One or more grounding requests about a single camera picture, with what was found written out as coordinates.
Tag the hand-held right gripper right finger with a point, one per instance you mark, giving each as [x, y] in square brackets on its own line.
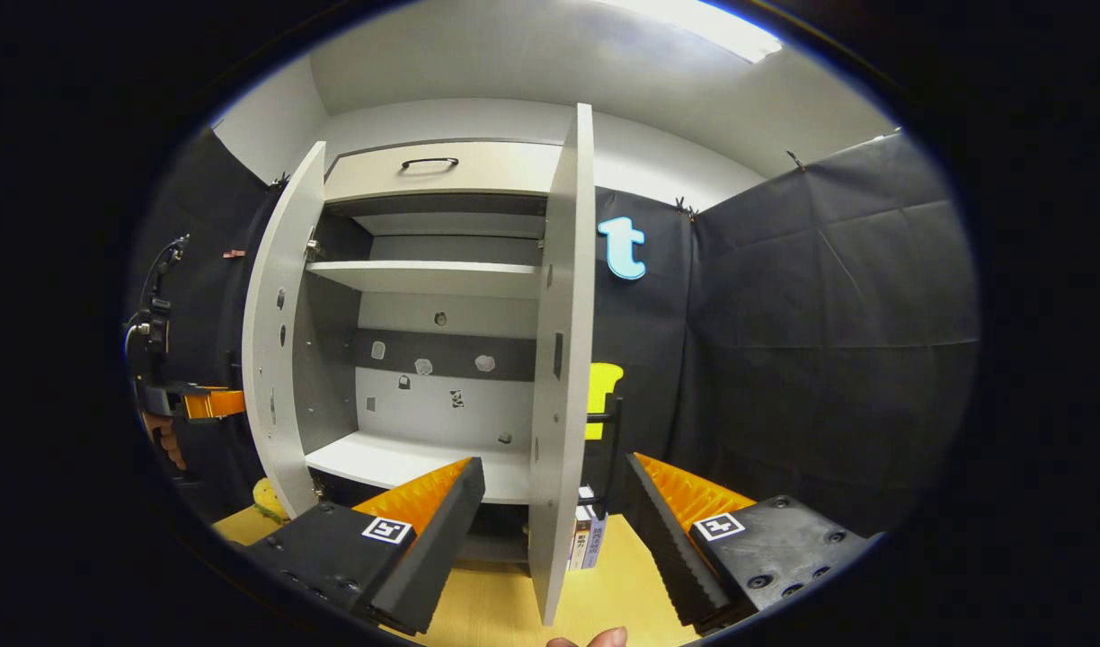
[662, 539]

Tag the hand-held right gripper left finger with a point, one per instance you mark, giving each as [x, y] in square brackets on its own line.
[442, 539]

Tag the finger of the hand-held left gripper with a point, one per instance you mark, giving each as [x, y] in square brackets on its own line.
[213, 403]
[168, 440]

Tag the grey cabinet door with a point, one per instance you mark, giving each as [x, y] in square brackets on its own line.
[563, 270]
[276, 359]

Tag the grey double-door shoe cabinet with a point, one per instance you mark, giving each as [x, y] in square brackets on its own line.
[424, 279]

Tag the yellow plush toy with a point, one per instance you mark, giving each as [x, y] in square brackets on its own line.
[267, 501]

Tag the black binder clip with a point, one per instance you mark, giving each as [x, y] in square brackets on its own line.
[795, 161]
[685, 208]
[280, 181]

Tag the black backdrop cloth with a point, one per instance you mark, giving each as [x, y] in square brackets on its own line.
[829, 359]

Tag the ceiling light panel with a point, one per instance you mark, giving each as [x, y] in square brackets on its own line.
[712, 22]

